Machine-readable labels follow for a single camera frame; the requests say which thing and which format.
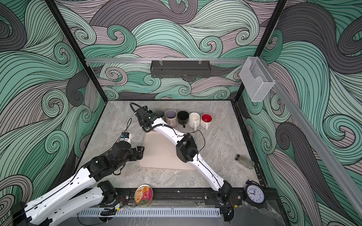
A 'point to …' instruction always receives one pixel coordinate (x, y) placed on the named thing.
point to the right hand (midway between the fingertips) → (147, 123)
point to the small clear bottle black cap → (245, 162)
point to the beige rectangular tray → (158, 151)
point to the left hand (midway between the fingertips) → (138, 147)
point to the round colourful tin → (143, 195)
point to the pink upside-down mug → (171, 117)
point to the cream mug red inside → (206, 120)
